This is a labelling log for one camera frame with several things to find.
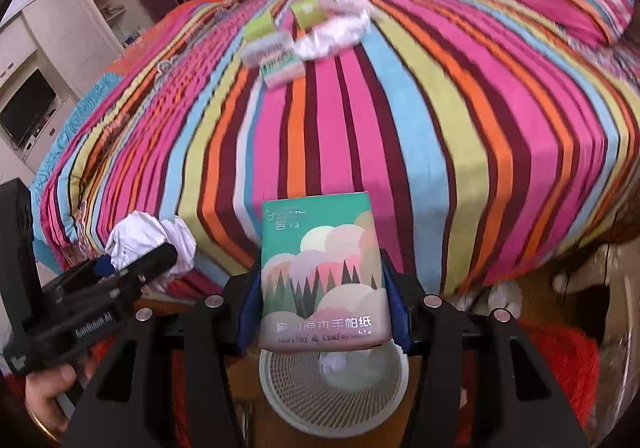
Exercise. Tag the person's left hand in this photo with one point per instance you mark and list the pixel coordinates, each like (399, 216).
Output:
(47, 388)

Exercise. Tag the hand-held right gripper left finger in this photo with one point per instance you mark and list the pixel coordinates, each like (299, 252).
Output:
(247, 313)

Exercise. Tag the black television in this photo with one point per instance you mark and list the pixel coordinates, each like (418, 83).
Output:
(25, 110)

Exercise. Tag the white mesh waste basket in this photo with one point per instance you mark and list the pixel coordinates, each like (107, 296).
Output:
(320, 408)

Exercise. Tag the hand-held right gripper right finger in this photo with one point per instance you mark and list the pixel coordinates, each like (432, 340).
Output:
(400, 318)

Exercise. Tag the small tissue packet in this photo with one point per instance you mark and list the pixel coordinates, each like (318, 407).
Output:
(267, 50)
(284, 72)

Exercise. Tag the striped bed sheet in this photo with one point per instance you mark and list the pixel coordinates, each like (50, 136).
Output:
(400, 128)

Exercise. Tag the white cabinet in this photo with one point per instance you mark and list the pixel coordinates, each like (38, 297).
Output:
(55, 28)

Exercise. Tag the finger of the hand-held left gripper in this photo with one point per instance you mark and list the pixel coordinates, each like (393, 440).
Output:
(150, 263)
(102, 268)

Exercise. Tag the forest print tissue packet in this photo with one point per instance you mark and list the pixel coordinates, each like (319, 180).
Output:
(325, 273)

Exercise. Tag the red fluffy rug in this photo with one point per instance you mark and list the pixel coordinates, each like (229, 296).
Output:
(565, 368)

